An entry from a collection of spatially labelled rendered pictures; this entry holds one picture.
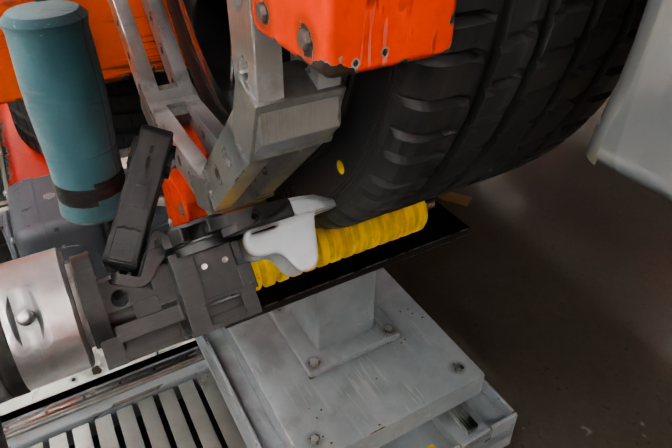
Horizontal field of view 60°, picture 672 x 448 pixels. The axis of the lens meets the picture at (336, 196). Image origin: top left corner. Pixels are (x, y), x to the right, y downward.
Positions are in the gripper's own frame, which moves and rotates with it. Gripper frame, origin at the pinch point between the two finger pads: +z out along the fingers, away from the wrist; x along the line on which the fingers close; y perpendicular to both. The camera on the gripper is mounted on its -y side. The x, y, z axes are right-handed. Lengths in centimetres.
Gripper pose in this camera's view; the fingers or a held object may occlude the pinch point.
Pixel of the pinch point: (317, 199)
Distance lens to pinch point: 50.3
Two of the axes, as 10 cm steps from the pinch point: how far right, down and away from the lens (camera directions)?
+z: 8.7, -2.8, 4.1
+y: 3.5, 9.3, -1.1
